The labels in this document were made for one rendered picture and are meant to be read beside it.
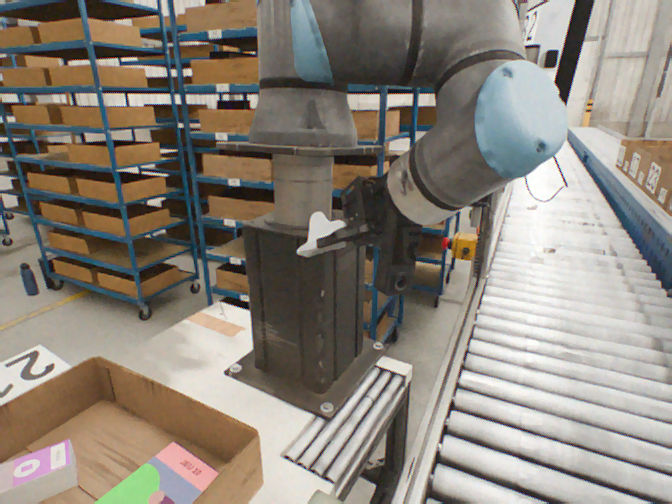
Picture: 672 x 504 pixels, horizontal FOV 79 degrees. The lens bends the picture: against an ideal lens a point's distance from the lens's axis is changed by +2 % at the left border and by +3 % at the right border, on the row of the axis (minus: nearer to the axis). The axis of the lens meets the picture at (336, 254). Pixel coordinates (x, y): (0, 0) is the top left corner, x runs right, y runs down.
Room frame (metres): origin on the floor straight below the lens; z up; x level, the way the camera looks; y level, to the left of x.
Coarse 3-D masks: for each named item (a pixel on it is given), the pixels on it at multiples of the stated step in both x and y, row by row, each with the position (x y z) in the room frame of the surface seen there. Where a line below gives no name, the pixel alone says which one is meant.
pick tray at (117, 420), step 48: (48, 384) 0.55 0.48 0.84; (96, 384) 0.61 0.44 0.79; (144, 384) 0.55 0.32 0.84; (0, 432) 0.48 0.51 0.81; (48, 432) 0.53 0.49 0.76; (96, 432) 0.53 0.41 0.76; (144, 432) 0.53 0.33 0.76; (192, 432) 0.50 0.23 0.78; (240, 432) 0.45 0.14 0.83; (96, 480) 0.43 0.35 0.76; (240, 480) 0.40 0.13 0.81
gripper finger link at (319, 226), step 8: (312, 216) 0.57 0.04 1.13; (320, 216) 0.56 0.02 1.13; (312, 224) 0.56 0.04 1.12; (320, 224) 0.55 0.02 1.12; (328, 224) 0.55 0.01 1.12; (336, 224) 0.54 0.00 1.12; (344, 224) 0.53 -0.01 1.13; (312, 232) 0.55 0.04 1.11; (320, 232) 0.55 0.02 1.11; (328, 232) 0.54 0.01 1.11; (312, 240) 0.54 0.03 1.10; (304, 248) 0.54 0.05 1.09; (312, 248) 0.53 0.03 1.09; (320, 248) 0.52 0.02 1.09; (328, 248) 0.53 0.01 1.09; (336, 248) 0.53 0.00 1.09
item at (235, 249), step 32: (192, 32) 1.90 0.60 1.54; (224, 32) 1.83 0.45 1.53; (256, 32) 1.76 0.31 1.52; (384, 96) 1.53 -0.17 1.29; (416, 96) 1.94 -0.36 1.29; (384, 128) 1.54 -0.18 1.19; (416, 128) 1.95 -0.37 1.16; (192, 160) 1.94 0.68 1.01; (224, 224) 1.88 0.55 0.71; (224, 256) 1.89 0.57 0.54; (224, 288) 1.93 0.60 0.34
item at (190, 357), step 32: (192, 320) 0.91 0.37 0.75; (224, 320) 0.91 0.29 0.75; (128, 352) 0.77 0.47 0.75; (160, 352) 0.77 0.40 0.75; (192, 352) 0.77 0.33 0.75; (224, 352) 0.77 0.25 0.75; (192, 384) 0.66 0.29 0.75; (224, 384) 0.66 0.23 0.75; (256, 416) 0.57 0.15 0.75; (288, 416) 0.57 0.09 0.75; (288, 448) 0.51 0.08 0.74; (288, 480) 0.44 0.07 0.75; (320, 480) 0.44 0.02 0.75
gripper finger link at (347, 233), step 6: (342, 228) 0.51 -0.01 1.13; (348, 228) 0.51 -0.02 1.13; (354, 228) 0.50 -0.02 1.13; (330, 234) 0.51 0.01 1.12; (336, 234) 0.51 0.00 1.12; (342, 234) 0.50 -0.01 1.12; (348, 234) 0.50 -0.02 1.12; (354, 234) 0.50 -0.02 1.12; (360, 234) 0.50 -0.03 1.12; (318, 240) 0.53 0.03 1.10; (324, 240) 0.52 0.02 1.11; (330, 240) 0.51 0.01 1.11; (336, 240) 0.50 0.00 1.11; (342, 240) 0.51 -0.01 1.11; (348, 240) 0.51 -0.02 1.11; (318, 246) 0.52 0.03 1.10; (324, 246) 0.52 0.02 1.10
